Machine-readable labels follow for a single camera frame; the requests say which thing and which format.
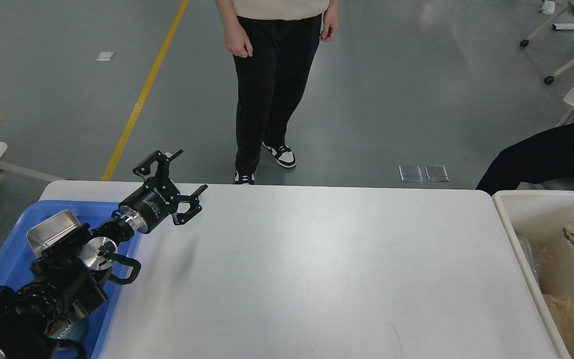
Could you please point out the stainless steel box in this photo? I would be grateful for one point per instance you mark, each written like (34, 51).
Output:
(48, 232)

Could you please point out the white plastic bin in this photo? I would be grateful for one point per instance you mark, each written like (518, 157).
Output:
(534, 222)

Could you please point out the standing person's right hand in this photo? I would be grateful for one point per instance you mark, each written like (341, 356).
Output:
(237, 41)

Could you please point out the blue plastic tray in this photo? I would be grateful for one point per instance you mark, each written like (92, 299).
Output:
(16, 258)

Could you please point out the standing person's left hand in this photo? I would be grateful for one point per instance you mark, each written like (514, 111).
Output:
(330, 22)

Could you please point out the teal mug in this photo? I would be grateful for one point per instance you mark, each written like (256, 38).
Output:
(75, 331)

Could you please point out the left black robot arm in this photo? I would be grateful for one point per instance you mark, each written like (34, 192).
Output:
(73, 262)

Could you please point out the standing person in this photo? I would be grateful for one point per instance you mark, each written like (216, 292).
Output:
(285, 37)

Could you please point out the seated person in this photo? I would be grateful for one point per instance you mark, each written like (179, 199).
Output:
(545, 156)

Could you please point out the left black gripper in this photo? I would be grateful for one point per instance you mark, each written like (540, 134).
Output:
(150, 204)

